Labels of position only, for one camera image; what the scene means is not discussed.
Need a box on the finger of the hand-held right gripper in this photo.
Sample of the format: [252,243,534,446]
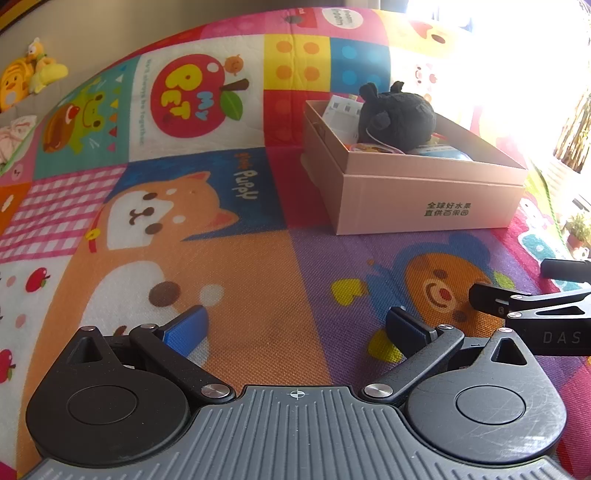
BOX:
[540,258,591,280]
[468,282,591,320]

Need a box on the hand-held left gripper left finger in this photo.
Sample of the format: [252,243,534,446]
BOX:
[69,305,237,403]

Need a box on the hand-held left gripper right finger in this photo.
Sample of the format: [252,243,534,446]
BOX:
[358,305,527,403]

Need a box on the pink cardboard box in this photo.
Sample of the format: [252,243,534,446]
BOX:
[302,95,528,236]

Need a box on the blue tissue packet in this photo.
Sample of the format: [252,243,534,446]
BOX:
[406,143,474,162]

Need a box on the pink round tin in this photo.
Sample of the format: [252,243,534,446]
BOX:
[348,142,402,155]

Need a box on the black plush toy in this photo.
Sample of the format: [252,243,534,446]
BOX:
[359,80,437,155]

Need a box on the white battery charger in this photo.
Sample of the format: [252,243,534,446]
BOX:
[322,96,365,146]

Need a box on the potted plant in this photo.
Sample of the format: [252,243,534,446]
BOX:
[563,212,591,259]

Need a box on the colourful printed play mat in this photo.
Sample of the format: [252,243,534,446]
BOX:
[0,7,591,480]

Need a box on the pink white crumpled cloth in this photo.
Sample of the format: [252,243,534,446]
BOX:
[0,114,38,164]

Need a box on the yellow duck plush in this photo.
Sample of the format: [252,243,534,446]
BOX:
[28,58,69,94]

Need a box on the orange tiger plush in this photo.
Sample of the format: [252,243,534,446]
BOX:
[0,55,35,114]

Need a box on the small yellow dog plush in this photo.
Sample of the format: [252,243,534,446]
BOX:
[25,38,49,63]

